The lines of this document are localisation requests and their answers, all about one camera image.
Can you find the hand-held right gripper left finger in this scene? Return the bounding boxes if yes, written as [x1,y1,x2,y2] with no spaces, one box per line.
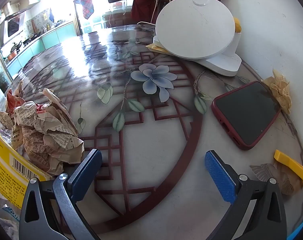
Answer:
[18,149,103,240]

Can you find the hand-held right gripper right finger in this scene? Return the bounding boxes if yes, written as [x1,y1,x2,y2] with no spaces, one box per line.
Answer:
[204,150,287,240]

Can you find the newsprint paper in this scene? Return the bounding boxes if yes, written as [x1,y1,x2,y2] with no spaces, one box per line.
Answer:
[0,87,85,176]

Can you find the floral printed tablecloth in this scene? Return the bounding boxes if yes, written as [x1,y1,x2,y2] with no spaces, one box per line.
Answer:
[0,24,303,240]

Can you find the phone in red case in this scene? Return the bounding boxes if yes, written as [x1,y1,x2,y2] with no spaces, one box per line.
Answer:
[212,81,282,151]

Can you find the yellow plastic tool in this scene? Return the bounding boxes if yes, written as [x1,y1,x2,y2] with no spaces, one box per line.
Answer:
[274,149,303,188]

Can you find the yellow cardboard box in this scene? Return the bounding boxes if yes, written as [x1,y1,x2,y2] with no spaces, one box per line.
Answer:
[0,122,52,212]

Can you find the clear printed plastic bag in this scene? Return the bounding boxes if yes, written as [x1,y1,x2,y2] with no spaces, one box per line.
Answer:
[0,200,20,238]

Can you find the crumpled red wrapper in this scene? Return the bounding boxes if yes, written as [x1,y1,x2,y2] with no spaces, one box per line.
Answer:
[5,89,25,115]

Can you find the crumpled yellowish tissue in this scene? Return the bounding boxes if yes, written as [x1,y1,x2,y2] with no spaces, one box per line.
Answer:
[263,69,291,115]

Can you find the orange cooking pot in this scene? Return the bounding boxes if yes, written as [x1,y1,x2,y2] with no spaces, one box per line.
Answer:
[6,49,19,61]

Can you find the flat yellow packet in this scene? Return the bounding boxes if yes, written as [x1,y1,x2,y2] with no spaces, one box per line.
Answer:
[146,42,173,55]

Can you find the teal kitchen cabinets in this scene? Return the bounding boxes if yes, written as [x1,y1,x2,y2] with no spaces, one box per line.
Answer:
[5,21,77,73]

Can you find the small yellow object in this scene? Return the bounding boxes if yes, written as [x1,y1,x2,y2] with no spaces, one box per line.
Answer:
[233,17,242,34]

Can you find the white desk lamp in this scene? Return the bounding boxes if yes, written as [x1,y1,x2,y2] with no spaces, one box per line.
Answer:
[153,0,242,77]

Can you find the black range hood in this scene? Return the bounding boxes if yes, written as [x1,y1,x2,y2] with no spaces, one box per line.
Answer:
[0,12,25,45]

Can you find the red garment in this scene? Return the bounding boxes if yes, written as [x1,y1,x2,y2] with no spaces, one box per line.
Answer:
[131,0,157,23]

